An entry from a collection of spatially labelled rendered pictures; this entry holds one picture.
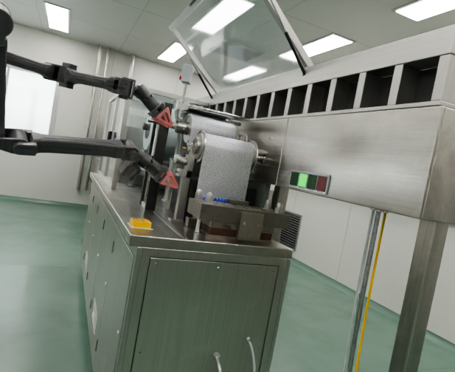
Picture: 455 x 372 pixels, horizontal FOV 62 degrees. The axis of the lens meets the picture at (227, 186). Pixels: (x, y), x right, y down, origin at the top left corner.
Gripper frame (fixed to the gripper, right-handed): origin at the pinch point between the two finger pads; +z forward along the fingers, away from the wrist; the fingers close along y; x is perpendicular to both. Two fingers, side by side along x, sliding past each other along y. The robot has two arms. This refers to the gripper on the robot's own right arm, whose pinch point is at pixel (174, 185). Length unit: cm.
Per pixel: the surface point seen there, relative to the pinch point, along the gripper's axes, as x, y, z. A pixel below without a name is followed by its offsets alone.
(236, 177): 20.5, 0.5, 19.7
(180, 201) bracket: -3.3, -7.5, 9.1
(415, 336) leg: 6, 77, 66
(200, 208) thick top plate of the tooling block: -1.8, 19.5, 8.1
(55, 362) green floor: -108, -54, 27
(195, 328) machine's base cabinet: -38, 26, 34
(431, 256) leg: 27, 77, 53
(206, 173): 12.9, 0.5, 7.3
